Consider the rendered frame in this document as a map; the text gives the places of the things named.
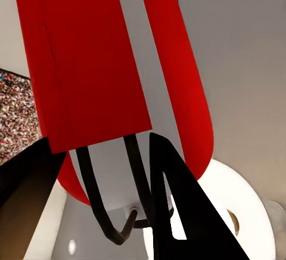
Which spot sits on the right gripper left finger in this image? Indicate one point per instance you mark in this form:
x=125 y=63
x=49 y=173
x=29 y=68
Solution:
x=26 y=181

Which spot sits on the picture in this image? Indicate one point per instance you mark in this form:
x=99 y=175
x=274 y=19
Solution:
x=19 y=124

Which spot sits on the room light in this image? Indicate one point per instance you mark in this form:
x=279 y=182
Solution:
x=256 y=220

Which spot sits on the radio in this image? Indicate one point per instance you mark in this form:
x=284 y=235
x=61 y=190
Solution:
x=104 y=75

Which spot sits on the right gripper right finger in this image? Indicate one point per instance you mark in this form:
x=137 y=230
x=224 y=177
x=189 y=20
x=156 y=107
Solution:
x=207 y=235

